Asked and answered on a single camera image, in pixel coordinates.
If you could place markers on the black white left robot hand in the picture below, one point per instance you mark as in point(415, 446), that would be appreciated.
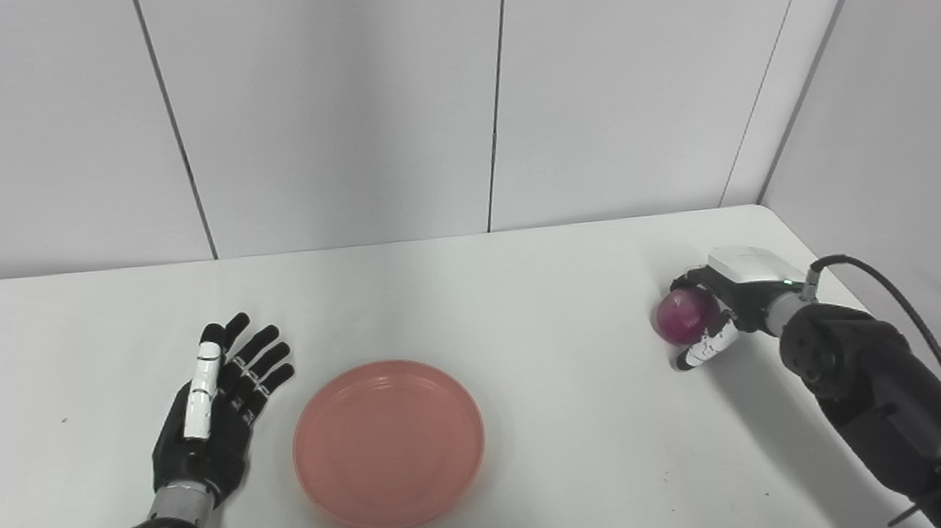
point(215, 456)

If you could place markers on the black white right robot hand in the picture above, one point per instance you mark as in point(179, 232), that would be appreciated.
point(750, 294)

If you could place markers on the purple red onion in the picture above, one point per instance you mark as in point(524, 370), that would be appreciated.
point(684, 317)

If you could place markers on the pink round plate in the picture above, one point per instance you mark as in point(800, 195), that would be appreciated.
point(388, 448)

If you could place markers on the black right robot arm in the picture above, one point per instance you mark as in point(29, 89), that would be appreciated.
point(885, 392)

